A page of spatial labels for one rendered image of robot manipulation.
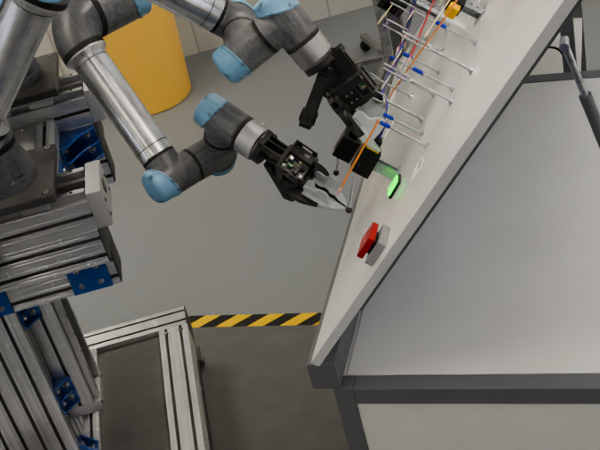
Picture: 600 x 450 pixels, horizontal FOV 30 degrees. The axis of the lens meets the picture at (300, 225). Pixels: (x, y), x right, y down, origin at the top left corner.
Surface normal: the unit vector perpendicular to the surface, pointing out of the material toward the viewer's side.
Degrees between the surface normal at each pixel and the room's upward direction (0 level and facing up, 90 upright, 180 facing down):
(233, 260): 0
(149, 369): 0
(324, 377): 90
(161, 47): 93
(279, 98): 0
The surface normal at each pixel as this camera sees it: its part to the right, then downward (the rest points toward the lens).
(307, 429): -0.21, -0.80
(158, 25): 0.79, 0.25
